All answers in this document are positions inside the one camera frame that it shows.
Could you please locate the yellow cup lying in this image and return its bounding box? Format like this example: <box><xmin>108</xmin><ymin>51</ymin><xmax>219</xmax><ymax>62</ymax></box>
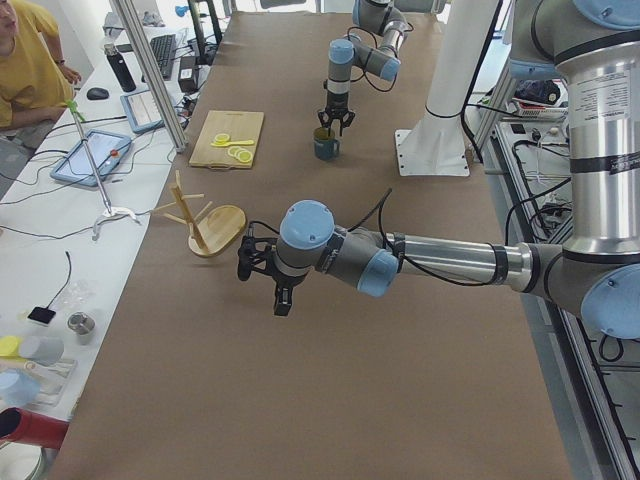
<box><xmin>0</xmin><ymin>335</ymin><xmax>23</xmax><ymax>358</ymax></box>

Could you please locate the dark teal mug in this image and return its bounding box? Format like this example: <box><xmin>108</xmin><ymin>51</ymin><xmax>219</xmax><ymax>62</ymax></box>
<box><xmin>313</xmin><ymin>127</ymin><xmax>340</xmax><ymax>161</ymax></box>

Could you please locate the blue teach pendant far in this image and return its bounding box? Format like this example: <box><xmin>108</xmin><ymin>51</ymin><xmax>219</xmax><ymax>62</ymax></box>
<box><xmin>120</xmin><ymin>90</ymin><xmax>164</xmax><ymax>134</ymax></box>

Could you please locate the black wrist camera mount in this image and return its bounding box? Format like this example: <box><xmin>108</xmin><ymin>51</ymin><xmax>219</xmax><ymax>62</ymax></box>
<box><xmin>237</xmin><ymin>221</ymin><xmax>277</xmax><ymax>281</ymax></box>

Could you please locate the wooden cutting board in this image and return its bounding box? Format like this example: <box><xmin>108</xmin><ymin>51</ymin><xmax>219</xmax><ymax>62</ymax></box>
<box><xmin>189</xmin><ymin>110</ymin><xmax>265</xmax><ymax>169</ymax></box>

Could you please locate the blue teach pendant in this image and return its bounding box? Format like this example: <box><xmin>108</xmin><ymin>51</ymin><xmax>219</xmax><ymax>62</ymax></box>
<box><xmin>50</xmin><ymin>129</ymin><xmax>132</xmax><ymax>187</ymax></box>
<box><xmin>120</xmin><ymin>90</ymin><xmax>164</xmax><ymax>134</ymax></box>

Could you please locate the red thermos bottle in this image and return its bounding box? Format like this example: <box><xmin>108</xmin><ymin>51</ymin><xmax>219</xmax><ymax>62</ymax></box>
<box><xmin>1</xmin><ymin>407</ymin><xmax>69</xmax><ymax>450</ymax></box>

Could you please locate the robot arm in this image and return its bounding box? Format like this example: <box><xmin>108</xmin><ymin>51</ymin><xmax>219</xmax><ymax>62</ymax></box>
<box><xmin>317</xmin><ymin>1</ymin><xmax>413</xmax><ymax>133</ymax></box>
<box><xmin>266</xmin><ymin>1</ymin><xmax>639</xmax><ymax>339</ymax></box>

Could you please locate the person in yellow shirt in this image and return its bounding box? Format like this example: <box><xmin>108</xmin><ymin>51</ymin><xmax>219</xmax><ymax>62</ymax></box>
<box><xmin>1</xmin><ymin>1</ymin><xmax>81</xmax><ymax>149</ymax></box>

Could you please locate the metal reacher grabber tool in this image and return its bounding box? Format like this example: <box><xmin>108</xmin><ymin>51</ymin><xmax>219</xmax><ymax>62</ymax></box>
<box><xmin>66</xmin><ymin>98</ymin><xmax>143</xmax><ymax>242</ymax></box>

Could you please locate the wooden cup storage rack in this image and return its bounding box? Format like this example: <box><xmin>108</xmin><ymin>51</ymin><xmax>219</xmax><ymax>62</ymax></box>
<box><xmin>152</xmin><ymin>170</ymin><xmax>247</xmax><ymax>258</ymax></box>

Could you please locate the small steel cup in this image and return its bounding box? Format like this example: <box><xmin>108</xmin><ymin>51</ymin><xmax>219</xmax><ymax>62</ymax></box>
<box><xmin>67</xmin><ymin>312</ymin><xmax>96</xmax><ymax>345</ymax></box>

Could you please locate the black power adapter box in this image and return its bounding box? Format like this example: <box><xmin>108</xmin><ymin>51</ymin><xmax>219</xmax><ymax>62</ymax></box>
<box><xmin>178</xmin><ymin>56</ymin><xmax>199</xmax><ymax>93</ymax></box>

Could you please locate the black square pad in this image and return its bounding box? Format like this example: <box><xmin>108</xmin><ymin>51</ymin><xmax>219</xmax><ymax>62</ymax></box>
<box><xmin>27</xmin><ymin>306</ymin><xmax>56</xmax><ymax>325</ymax></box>

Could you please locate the black computer mouse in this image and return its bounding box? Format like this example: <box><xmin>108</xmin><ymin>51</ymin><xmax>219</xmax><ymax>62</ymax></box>
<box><xmin>86</xmin><ymin>87</ymin><xmax>110</xmax><ymax>101</ymax></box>

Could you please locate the light blue cup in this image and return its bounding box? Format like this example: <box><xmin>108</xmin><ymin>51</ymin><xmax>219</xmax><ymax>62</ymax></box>
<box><xmin>1</xmin><ymin>369</ymin><xmax>40</xmax><ymax>407</ymax></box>

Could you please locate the yellow plastic knife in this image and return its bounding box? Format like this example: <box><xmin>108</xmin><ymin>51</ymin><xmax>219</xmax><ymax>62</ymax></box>
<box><xmin>210</xmin><ymin>140</ymin><xmax>255</xmax><ymax>148</ymax></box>

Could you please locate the black keyboard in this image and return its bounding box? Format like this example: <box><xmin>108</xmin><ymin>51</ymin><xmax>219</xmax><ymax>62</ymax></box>
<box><xmin>149</xmin><ymin>34</ymin><xmax>176</xmax><ymax>80</ymax></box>

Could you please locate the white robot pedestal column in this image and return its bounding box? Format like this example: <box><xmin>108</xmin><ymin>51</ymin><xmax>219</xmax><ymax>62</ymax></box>
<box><xmin>396</xmin><ymin>0</ymin><xmax>502</xmax><ymax>177</ymax></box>

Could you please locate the grey cup lying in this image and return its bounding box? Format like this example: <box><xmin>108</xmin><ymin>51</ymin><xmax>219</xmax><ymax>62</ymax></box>
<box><xmin>19</xmin><ymin>336</ymin><xmax>64</xmax><ymax>366</ymax></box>

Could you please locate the blue teach pendant near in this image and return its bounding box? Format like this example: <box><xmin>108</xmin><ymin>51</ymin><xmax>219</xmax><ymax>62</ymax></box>
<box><xmin>50</xmin><ymin>129</ymin><xmax>132</xmax><ymax>187</ymax></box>

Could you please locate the aluminium frame post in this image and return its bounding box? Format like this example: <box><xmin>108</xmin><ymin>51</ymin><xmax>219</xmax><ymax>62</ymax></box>
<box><xmin>111</xmin><ymin>0</ymin><xmax>187</xmax><ymax>153</ymax></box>

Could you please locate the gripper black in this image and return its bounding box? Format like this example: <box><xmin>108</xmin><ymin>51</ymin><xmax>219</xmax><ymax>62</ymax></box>
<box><xmin>268</xmin><ymin>265</ymin><xmax>309</xmax><ymax>316</ymax></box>
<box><xmin>317</xmin><ymin>92</ymin><xmax>355</xmax><ymax>138</ymax></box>

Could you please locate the black water bottle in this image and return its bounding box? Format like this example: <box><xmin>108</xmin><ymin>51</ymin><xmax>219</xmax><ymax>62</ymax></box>
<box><xmin>104</xmin><ymin>43</ymin><xmax>136</xmax><ymax>93</ymax></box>

